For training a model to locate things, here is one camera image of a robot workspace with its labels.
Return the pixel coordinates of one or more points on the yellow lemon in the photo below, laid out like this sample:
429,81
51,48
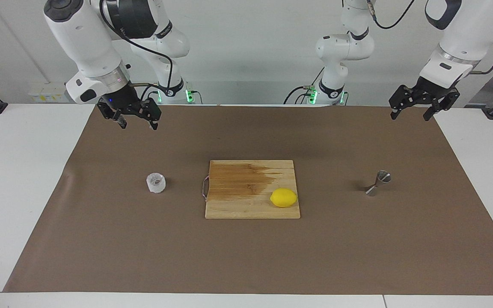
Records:
283,198

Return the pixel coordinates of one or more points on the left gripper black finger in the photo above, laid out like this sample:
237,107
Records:
443,106
402,97

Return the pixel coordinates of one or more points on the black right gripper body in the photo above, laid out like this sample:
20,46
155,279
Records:
122,98

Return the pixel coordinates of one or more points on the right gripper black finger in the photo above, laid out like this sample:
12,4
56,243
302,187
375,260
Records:
153,111
117,115

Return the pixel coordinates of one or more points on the wooden cutting board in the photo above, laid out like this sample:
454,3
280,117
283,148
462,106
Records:
238,205

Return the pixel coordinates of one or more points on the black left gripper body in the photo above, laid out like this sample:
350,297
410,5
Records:
435,92

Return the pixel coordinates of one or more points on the brown table mat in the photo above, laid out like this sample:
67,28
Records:
144,248

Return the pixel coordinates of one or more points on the clear faceted glass cup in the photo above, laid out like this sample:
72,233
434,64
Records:
155,183

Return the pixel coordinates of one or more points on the steel double jigger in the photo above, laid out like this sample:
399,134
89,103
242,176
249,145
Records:
378,184

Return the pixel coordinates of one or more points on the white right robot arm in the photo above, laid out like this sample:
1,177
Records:
84,38

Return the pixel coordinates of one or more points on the white yellow wall socket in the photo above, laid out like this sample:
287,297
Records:
47,93

